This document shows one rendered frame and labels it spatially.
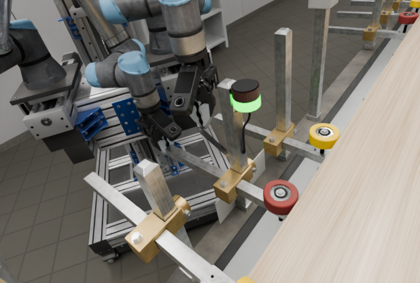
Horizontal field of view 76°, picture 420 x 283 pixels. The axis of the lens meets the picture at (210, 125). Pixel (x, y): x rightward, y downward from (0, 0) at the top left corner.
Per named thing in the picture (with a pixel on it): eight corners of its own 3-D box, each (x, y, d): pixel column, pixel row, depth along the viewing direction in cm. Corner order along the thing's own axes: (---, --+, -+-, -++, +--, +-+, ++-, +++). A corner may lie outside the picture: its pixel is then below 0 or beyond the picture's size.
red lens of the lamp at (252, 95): (226, 98, 58) (225, 89, 56) (242, 85, 61) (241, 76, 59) (250, 105, 54) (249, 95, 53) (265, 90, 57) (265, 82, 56)
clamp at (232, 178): (215, 196, 75) (212, 185, 72) (242, 165, 82) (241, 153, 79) (231, 206, 72) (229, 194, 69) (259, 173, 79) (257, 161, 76)
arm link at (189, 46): (195, 37, 53) (159, 39, 56) (199, 59, 56) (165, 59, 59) (208, 24, 58) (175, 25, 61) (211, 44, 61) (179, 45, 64)
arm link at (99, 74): (110, 75, 88) (139, 74, 84) (90, 93, 79) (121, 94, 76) (100, 52, 83) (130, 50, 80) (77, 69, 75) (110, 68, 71)
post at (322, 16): (305, 119, 113) (312, 7, 86) (311, 113, 116) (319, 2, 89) (316, 122, 111) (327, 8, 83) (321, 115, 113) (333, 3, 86)
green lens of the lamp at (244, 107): (227, 107, 59) (226, 99, 58) (243, 94, 62) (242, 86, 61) (250, 115, 56) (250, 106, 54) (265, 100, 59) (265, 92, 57)
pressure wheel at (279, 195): (259, 223, 69) (255, 195, 62) (274, 201, 74) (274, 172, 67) (287, 240, 65) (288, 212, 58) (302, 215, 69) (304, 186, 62)
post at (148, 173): (189, 282, 76) (130, 165, 48) (197, 272, 78) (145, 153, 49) (197, 290, 74) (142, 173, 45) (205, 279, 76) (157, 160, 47)
